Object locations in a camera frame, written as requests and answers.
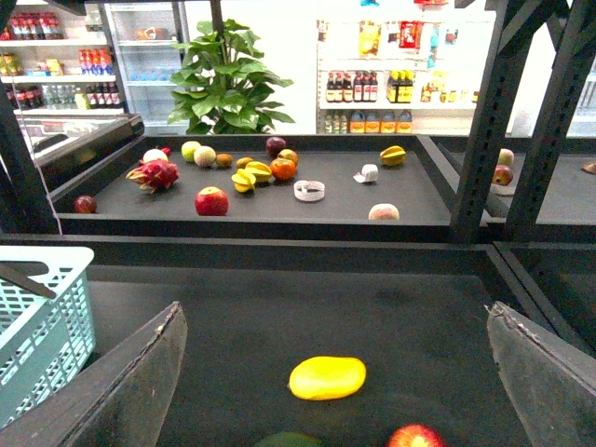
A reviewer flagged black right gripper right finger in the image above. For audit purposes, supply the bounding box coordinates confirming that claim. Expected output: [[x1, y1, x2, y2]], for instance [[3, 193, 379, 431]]
[[487, 302, 595, 446]]

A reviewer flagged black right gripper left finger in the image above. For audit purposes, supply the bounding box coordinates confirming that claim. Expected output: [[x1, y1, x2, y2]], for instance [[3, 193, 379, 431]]
[[1, 302, 187, 446]]

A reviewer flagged light blue plastic basket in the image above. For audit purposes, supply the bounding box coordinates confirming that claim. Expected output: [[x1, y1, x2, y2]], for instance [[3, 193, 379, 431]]
[[1, 245, 95, 427]]

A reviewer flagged yellow mango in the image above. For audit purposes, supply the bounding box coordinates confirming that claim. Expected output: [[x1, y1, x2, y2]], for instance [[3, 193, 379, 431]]
[[288, 356, 367, 401]]

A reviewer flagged red apple near front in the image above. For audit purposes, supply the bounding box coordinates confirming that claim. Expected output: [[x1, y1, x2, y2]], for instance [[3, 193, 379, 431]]
[[386, 424, 446, 447]]

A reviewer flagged dark green avocado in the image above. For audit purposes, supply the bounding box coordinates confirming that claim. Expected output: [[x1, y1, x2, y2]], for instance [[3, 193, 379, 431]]
[[254, 431, 323, 447]]

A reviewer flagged small dark red plum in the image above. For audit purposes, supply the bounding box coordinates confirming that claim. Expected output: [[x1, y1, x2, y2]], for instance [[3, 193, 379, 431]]
[[74, 195, 98, 214]]

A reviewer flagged red apple right tray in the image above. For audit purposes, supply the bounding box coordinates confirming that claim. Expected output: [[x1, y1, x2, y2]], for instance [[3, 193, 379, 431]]
[[492, 164, 514, 186]]

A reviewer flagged red apple on tray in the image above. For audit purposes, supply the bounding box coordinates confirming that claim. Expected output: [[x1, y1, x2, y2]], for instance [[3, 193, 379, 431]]
[[195, 186, 229, 216]]

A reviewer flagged pink dragon fruit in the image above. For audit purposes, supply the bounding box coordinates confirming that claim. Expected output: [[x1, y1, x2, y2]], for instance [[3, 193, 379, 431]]
[[126, 159, 179, 194]]

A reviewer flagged black fruit display tray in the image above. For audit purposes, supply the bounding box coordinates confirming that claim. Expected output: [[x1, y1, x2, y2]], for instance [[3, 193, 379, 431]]
[[50, 134, 460, 242]]

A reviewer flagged pale apple right tray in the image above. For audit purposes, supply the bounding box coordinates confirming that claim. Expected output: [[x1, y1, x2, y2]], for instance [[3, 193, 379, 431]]
[[497, 148, 515, 167]]

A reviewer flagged pale peach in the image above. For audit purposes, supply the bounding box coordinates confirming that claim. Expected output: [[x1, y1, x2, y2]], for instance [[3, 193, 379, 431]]
[[368, 203, 400, 221]]

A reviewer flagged white pink round fruit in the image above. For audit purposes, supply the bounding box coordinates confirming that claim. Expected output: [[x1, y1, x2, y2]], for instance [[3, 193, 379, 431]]
[[141, 148, 169, 164]]

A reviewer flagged yellow starfruit front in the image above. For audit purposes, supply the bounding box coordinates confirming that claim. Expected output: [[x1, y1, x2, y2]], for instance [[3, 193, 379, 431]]
[[231, 169, 256, 194]]

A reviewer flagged yellow starfruit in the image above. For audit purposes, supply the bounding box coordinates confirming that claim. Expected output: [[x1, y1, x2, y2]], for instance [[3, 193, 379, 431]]
[[245, 161, 272, 183], [231, 169, 256, 194], [379, 145, 407, 167]]

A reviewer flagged pale round melon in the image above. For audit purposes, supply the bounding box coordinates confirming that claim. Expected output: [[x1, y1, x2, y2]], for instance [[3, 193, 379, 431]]
[[194, 145, 217, 168]]

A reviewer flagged brown kiwi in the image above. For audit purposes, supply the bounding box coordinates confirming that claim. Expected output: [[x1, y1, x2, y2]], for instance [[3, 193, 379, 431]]
[[215, 154, 234, 169]]

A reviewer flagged green apple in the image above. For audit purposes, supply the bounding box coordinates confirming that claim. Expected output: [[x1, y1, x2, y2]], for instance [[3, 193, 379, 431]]
[[181, 141, 201, 163]]

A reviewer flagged small orange kiwi fruit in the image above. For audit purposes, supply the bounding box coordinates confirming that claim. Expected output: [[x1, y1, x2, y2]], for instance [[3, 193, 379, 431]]
[[236, 156, 253, 169]]

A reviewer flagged yellow starfruit middle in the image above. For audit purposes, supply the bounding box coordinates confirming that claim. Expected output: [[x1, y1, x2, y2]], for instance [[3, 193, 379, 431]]
[[245, 161, 272, 183]]

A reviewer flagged yellow starfruit far right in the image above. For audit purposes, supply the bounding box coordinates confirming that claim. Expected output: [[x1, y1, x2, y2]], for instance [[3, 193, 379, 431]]
[[379, 145, 407, 167]]

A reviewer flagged white foam net sleeve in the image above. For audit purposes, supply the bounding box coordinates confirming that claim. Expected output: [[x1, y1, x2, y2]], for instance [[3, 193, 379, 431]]
[[353, 164, 379, 183]]

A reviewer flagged orange persimmon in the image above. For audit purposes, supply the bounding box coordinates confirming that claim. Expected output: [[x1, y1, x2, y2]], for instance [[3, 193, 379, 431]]
[[269, 157, 296, 182]]

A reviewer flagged red yellow apple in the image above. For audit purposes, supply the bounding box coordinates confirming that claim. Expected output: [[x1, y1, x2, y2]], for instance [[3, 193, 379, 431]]
[[278, 148, 299, 166]]

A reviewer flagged dark purple passionfruit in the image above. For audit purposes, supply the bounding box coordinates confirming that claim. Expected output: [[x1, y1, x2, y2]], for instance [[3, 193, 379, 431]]
[[265, 136, 287, 157]]

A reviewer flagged green potted plant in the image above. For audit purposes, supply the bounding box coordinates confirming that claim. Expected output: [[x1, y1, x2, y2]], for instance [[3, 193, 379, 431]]
[[167, 19, 294, 135]]

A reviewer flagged left shelf with bottles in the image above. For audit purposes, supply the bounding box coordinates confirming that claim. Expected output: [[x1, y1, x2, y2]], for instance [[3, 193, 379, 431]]
[[1, 1, 125, 115]]

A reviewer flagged shelf with bottles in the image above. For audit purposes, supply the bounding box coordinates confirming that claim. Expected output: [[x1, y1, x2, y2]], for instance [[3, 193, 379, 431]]
[[316, 1, 495, 136], [1, 1, 125, 115]]

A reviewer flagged right shelf with bottles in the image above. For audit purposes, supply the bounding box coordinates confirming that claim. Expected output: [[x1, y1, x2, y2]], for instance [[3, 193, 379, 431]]
[[316, 1, 495, 136]]

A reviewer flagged glass door refrigerator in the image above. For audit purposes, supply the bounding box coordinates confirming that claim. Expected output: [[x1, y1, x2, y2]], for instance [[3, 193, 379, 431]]
[[102, 1, 186, 135]]

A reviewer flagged white cable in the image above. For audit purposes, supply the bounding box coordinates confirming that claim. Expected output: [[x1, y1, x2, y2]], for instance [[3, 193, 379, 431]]
[[10, 82, 63, 236]]

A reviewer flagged black metal rack post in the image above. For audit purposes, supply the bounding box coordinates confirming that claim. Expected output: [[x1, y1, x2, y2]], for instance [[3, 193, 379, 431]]
[[450, 1, 595, 243]]

